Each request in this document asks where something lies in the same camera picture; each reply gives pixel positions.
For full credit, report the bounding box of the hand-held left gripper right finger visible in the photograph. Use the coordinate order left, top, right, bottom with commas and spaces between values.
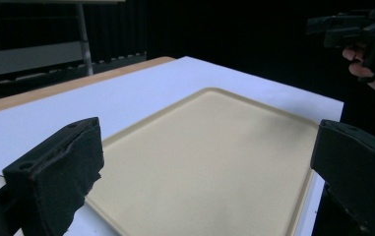
310, 119, 375, 236

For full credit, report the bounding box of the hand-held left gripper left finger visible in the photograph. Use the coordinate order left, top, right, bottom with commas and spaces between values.
2, 116, 105, 236

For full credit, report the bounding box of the white table cover sheet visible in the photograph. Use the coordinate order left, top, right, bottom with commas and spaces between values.
0, 56, 344, 236

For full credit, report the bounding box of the metal stand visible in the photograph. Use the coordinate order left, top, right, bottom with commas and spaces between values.
0, 3, 94, 78

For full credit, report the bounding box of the beige plastic tray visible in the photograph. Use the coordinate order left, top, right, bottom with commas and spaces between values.
85, 87, 321, 236

